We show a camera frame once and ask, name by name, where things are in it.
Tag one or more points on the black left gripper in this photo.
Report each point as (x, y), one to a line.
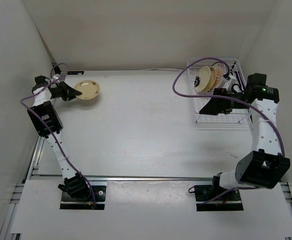
(69, 93)

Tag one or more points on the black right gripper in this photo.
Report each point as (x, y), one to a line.
(215, 106)

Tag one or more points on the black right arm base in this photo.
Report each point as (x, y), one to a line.
(215, 199)

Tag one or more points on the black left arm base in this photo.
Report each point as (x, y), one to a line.
(85, 203)

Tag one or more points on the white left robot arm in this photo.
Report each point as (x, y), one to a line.
(49, 126)

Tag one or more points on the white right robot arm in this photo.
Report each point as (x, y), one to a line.
(266, 163)

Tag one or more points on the black label sticker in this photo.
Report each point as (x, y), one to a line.
(75, 73)

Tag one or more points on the cream plate with dark print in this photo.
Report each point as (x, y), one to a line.
(204, 79)

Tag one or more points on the cream plate with orange pattern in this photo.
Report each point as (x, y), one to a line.
(220, 70)

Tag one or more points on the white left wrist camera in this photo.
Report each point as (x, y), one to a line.
(55, 77)

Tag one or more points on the white wire dish rack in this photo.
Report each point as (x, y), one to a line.
(237, 117)

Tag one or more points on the aluminium frame rail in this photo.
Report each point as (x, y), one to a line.
(123, 178)

